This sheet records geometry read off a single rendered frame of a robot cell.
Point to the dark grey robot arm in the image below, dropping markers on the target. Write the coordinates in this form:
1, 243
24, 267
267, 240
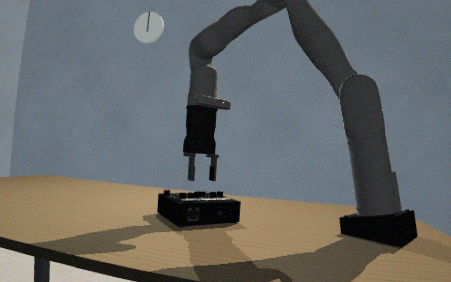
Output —
375, 184

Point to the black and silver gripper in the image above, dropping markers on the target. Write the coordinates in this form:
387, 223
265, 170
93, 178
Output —
200, 126

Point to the black lighting desk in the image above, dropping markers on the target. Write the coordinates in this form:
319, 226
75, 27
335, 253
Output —
198, 208

